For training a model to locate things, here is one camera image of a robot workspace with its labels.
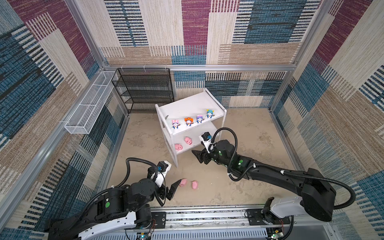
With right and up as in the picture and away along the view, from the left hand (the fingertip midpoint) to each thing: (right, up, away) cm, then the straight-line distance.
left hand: (173, 173), depth 65 cm
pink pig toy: (+1, +10, +14) cm, 17 cm away
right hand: (+11, +9, +13) cm, 19 cm away
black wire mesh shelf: (-28, +46, +43) cm, 69 cm away
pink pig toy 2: (+6, +13, +16) cm, 21 cm away
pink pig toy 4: (+10, -12, +18) cm, 23 cm away
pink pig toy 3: (+3, -11, +20) cm, 23 cm away
